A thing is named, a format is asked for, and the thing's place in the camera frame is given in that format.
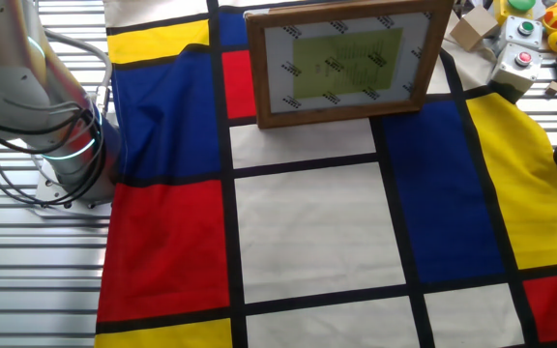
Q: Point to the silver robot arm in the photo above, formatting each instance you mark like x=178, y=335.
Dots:
x=12, y=72

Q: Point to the colour block patterned tablecloth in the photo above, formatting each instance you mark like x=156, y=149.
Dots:
x=307, y=232

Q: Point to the large wooden block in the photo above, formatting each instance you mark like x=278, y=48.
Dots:
x=474, y=26

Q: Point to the white box with red button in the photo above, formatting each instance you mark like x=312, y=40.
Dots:
x=515, y=67

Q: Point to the white box with green button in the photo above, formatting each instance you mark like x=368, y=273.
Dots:
x=522, y=31

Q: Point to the yellow box with green button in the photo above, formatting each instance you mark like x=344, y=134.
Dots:
x=510, y=12

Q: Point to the tiny wooden block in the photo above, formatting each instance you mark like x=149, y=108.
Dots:
x=553, y=88

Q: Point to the wooden picture frame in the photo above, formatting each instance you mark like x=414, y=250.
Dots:
x=254, y=72

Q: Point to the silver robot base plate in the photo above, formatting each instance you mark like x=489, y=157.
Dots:
x=49, y=194

